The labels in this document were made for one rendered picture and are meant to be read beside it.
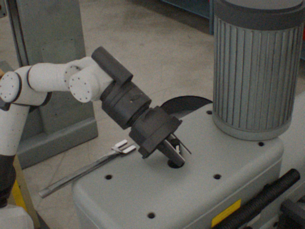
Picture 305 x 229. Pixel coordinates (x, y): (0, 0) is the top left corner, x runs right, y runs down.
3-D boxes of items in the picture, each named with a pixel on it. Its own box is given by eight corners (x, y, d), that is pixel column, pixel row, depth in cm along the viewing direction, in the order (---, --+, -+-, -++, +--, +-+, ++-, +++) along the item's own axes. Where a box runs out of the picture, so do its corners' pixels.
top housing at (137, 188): (137, 297, 85) (130, 252, 75) (71, 224, 102) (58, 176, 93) (283, 189, 108) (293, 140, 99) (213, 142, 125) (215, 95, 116)
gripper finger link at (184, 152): (191, 153, 92) (169, 133, 93) (185, 161, 94) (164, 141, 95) (195, 150, 93) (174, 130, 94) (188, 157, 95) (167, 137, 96)
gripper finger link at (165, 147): (179, 166, 93) (158, 146, 94) (186, 159, 91) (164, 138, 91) (176, 170, 92) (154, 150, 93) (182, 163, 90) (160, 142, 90)
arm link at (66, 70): (103, 97, 93) (61, 95, 101) (128, 81, 100) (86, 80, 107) (96, 68, 91) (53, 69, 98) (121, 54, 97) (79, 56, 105)
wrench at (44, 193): (45, 202, 86) (44, 199, 86) (35, 192, 89) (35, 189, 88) (136, 149, 99) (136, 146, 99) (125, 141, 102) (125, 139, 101)
